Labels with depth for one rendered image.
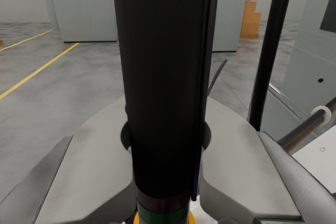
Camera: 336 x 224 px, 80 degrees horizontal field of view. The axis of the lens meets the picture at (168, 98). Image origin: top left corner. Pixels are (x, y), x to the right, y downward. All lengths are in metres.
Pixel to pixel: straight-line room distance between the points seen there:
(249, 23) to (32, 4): 10.89
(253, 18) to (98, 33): 5.41
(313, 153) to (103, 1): 7.01
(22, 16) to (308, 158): 13.99
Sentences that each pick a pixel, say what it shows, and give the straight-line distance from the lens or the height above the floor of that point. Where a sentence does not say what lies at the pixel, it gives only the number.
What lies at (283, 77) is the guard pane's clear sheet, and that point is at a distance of 1.37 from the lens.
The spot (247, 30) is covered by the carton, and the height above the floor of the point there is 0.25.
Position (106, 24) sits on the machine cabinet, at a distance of 7.29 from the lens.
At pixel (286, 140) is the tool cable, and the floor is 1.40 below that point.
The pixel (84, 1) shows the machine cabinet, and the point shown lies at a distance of 7.38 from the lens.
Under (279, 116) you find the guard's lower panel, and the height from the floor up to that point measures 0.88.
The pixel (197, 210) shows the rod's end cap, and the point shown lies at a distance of 0.20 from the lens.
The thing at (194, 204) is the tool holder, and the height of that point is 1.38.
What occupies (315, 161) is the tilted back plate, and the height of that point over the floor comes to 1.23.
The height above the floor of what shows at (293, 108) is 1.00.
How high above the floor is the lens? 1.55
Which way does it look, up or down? 28 degrees down
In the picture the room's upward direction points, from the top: straight up
